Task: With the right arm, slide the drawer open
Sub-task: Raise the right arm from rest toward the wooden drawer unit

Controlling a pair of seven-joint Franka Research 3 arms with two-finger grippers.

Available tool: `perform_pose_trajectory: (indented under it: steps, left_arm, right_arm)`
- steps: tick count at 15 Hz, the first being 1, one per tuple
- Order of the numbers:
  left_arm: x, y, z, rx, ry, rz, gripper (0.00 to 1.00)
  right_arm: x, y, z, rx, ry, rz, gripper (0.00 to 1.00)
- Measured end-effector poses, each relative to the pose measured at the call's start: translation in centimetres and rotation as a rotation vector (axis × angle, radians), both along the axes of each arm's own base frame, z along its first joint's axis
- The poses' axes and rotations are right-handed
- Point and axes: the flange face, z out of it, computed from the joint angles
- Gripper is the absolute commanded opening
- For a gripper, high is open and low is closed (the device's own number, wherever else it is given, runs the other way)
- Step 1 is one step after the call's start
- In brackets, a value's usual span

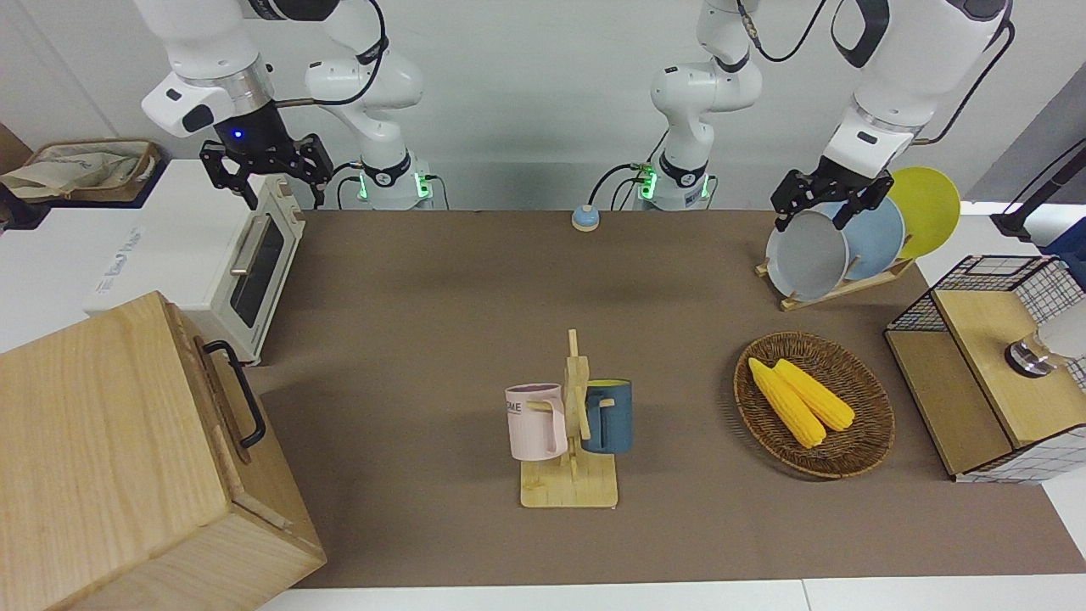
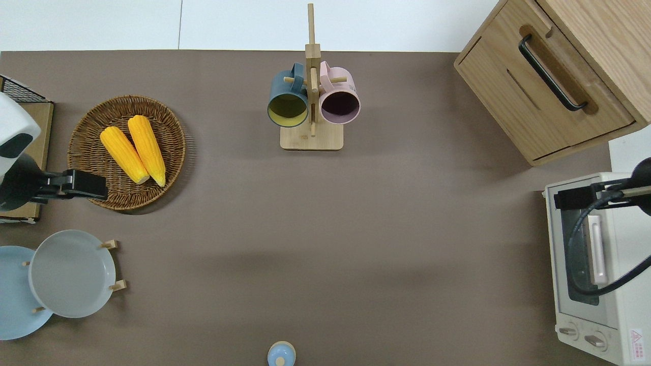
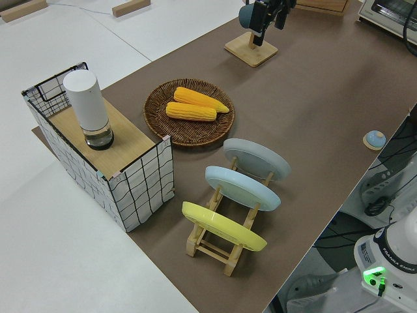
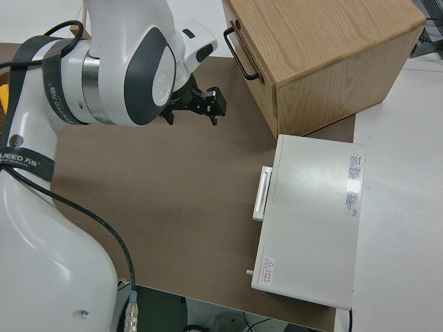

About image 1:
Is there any light wooden drawer cabinet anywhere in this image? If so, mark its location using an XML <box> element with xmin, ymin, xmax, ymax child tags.
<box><xmin>0</xmin><ymin>291</ymin><xmax>327</xmax><ymax>611</ymax></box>

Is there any black camera stand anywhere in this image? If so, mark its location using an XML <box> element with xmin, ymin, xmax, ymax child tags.
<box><xmin>991</xmin><ymin>140</ymin><xmax>1086</xmax><ymax>238</ymax></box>

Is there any black base cable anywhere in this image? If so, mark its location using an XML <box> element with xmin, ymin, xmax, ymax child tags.
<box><xmin>337</xmin><ymin>163</ymin><xmax>367</xmax><ymax>210</ymax></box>
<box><xmin>590</xmin><ymin>163</ymin><xmax>650</xmax><ymax>210</ymax></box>

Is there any brown wicker basket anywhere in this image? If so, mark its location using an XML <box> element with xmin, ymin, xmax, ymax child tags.
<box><xmin>734</xmin><ymin>332</ymin><xmax>896</xmax><ymax>480</ymax></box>

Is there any pink mug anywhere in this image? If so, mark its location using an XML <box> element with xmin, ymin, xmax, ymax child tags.
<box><xmin>506</xmin><ymin>384</ymin><xmax>568</xmax><ymax>462</ymax></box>

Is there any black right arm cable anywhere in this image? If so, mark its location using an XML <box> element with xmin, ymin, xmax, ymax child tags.
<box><xmin>273</xmin><ymin>0</ymin><xmax>391</xmax><ymax>109</ymax></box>

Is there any long yellow corn cob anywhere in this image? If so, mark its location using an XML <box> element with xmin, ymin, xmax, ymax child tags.
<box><xmin>748</xmin><ymin>357</ymin><xmax>826</xmax><ymax>449</ymax></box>

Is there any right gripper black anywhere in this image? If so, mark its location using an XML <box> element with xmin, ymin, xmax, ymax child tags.
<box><xmin>200</xmin><ymin>102</ymin><xmax>333</xmax><ymax>210</ymax></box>

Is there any wire shelf with wooden boards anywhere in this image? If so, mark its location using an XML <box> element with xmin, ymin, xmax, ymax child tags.
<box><xmin>885</xmin><ymin>255</ymin><xmax>1086</xmax><ymax>485</ymax></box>

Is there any brown table mat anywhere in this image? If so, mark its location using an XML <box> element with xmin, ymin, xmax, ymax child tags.
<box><xmin>246</xmin><ymin>210</ymin><xmax>1086</xmax><ymax>589</ymax></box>

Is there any wooden mug rack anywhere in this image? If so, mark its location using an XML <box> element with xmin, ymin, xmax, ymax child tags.
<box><xmin>519</xmin><ymin>329</ymin><xmax>619</xmax><ymax>510</ymax></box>

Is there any white toaster oven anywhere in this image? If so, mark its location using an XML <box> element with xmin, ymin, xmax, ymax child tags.
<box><xmin>85</xmin><ymin>160</ymin><xmax>306</xmax><ymax>366</ymax></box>

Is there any yellow plate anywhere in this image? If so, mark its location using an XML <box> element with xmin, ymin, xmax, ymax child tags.
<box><xmin>887</xmin><ymin>166</ymin><xmax>961</xmax><ymax>261</ymax></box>

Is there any brown woven tray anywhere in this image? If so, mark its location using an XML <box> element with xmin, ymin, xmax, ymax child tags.
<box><xmin>24</xmin><ymin>140</ymin><xmax>162</xmax><ymax>205</ymax></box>

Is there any beige cloth bag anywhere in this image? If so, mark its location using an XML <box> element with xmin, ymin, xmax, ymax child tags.
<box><xmin>0</xmin><ymin>146</ymin><xmax>145</xmax><ymax>200</ymax></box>

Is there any dark blue mug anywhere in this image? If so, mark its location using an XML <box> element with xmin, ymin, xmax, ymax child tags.
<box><xmin>582</xmin><ymin>379</ymin><xmax>634</xmax><ymax>455</ymax></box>

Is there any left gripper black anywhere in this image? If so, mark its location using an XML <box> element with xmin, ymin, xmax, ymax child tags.
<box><xmin>770</xmin><ymin>159</ymin><xmax>893</xmax><ymax>233</ymax></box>

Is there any light blue plate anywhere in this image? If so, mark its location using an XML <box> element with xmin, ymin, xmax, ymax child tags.
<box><xmin>827</xmin><ymin>197</ymin><xmax>906</xmax><ymax>283</ymax></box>

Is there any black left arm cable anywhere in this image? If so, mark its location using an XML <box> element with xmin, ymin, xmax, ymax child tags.
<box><xmin>736</xmin><ymin>0</ymin><xmax>1016</xmax><ymax>145</ymax></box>

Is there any blue box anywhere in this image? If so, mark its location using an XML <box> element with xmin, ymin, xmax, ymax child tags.
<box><xmin>1045</xmin><ymin>219</ymin><xmax>1086</xmax><ymax>277</ymax></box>

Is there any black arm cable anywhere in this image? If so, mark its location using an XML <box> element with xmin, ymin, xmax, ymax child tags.
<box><xmin>273</xmin><ymin>0</ymin><xmax>391</xmax><ymax>109</ymax></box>
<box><xmin>736</xmin><ymin>0</ymin><xmax>1016</xmax><ymax>145</ymax></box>

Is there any grey plate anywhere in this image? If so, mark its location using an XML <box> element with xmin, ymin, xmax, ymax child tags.
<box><xmin>766</xmin><ymin>210</ymin><xmax>850</xmax><ymax>301</ymax></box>

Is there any short yellow corn cob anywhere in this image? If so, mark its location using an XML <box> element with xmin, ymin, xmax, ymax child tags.
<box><xmin>774</xmin><ymin>359</ymin><xmax>855</xmax><ymax>432</ymax></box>

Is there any wooden plate rack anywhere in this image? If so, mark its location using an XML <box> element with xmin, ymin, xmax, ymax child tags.
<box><xmin>756</xmin><ymin>255</ymin><xmax>917</xmax><ymax>311</ymax></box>

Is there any wooden drawer with black handle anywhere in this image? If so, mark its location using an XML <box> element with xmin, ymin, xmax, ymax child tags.
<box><xmin>170</xmin><ymin>301</ymin><xmax>294</xmax><ymax>531</ymax></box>

